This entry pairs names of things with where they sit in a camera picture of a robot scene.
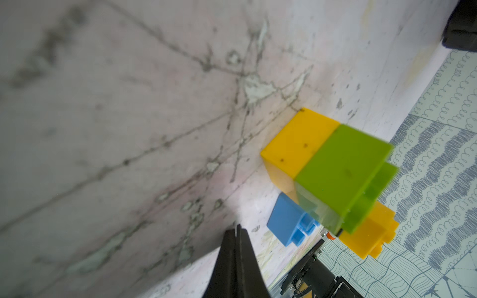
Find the yellow lego brick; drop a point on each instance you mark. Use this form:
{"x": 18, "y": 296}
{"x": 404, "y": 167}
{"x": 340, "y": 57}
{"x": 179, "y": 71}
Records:
{"x": 376, "y": 230}
{"x": 294, "y": 146}

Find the green lego brick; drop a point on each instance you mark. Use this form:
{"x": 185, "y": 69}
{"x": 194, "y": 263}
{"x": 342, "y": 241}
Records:
{"x": 342, "y": 181}

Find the blue long lego brick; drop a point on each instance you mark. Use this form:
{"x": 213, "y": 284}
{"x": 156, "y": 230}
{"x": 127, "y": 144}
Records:
{"x": 289, "y": 223}

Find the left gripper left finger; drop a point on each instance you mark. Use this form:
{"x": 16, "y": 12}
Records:
{"x": 223, "y": 279}

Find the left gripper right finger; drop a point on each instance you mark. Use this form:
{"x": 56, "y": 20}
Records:
{"x": 250, "y": 283}

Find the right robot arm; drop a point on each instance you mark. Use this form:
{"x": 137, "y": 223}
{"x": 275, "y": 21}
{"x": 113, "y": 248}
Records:
{"x": 310, "y": 278}

